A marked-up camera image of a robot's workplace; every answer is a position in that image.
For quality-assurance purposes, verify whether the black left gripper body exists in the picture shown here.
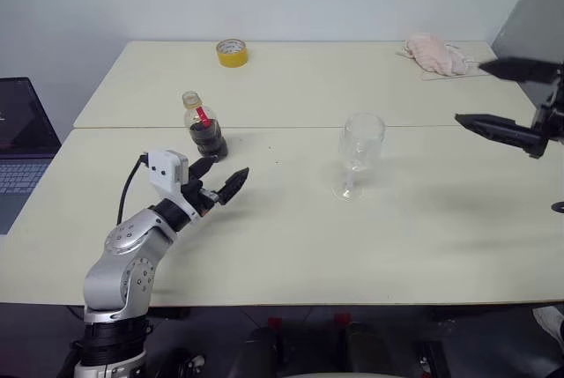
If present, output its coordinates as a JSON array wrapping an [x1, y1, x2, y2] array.
[[180, 179, 221, 217]]

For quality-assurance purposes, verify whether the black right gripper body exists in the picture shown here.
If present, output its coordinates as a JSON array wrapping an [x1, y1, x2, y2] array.
[[531, 81, 564, 146]]

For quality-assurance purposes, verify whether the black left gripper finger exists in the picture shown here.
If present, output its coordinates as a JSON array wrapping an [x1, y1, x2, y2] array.
[[215, 167, 251, 207], [188, 155, 220, 184]]

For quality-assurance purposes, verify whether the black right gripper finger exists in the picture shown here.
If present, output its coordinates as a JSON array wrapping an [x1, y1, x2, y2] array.
[[478, 56, 564, 84], [454, 112, 551, 159]]

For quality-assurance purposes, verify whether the plastic cola bottle red label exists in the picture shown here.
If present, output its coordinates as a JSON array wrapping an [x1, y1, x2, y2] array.
[[181, 90, 229, 162]]

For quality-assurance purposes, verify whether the clear wine glass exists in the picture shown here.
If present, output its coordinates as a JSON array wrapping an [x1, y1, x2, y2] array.
[[330, 112, 387, 202]]

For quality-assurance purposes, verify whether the pink crumpled cloth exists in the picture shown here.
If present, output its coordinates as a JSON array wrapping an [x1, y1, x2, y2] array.
[[401, 32, 479, 77]]

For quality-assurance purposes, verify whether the yellow tape roll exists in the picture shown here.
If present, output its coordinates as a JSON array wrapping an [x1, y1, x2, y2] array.
[[215, 38, 250, 69]]

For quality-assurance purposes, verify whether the grey laptop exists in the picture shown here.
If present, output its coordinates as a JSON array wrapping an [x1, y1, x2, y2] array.
[[0, 77, 63, 236]]

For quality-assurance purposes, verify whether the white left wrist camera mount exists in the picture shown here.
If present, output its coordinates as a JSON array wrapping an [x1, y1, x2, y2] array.
[[147, 147, 204, 223]]

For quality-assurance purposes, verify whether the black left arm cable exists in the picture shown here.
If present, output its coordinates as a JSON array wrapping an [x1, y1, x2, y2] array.
[[116, 153, 151, 225]]

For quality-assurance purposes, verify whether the thin white cord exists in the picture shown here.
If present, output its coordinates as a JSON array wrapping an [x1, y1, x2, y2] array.
[[420, 68, 486, 83]]

